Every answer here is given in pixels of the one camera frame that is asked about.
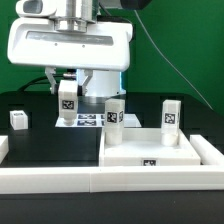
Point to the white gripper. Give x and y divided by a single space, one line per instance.
104 46

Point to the white square table top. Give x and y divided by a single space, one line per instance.
142 147

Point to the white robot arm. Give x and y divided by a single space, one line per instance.
75 16

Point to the white marker tag sheet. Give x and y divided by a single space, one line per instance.
97 120

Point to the white U-shaped obstacle fence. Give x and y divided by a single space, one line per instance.
106 179

